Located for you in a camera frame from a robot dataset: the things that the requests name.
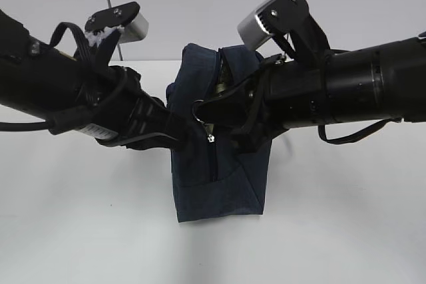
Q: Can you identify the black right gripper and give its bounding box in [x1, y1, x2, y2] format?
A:
[192, 54, 325, 154]

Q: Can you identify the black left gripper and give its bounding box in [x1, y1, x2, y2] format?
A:
[49, 66, 188, 150]

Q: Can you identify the navy blue lunch bag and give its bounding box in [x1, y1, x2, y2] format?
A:
[166, 43, 272, 223]

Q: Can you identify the green lid glass food container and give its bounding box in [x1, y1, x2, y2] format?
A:
[214, 82, 230, 96]

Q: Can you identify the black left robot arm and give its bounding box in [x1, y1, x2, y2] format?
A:
[1, 14, 188, 150]

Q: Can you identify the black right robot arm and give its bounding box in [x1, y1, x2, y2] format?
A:
[194, 37, 425, 153]

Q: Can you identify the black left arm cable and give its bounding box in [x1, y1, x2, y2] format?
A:
[0, 21, 134, 134]

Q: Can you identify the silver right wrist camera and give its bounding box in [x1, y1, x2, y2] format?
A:
[237, 0, 310, 51]

